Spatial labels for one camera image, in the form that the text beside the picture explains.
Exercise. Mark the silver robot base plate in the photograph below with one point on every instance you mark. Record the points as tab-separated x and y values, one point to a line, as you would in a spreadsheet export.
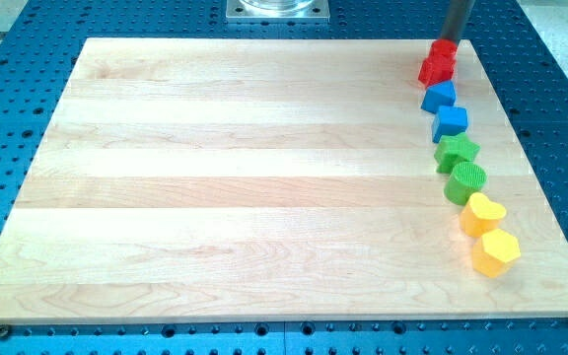
277	10

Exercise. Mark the light wooden board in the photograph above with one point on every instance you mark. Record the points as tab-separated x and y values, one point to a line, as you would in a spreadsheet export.
207	180

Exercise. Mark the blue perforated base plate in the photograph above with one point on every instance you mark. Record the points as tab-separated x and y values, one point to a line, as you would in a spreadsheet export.
38	52

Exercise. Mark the blue cube block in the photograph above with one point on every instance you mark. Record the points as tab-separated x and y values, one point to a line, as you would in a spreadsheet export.
449	120

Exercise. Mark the yellow hexagon block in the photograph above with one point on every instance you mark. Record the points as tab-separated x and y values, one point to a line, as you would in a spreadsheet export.
495	252

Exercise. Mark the green cylinder block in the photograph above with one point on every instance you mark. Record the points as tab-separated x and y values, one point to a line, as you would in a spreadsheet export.
465	179

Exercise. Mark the red star block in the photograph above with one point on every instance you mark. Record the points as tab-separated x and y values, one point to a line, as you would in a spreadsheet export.
436	69

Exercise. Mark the green star block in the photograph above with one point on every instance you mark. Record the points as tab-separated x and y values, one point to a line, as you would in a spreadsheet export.
454	149

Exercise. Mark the yellow heart block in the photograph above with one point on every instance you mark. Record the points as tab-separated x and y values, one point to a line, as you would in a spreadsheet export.
481	215

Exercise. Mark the red cylinder block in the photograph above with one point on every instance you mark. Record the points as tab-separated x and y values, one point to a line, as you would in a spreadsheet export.
443	48

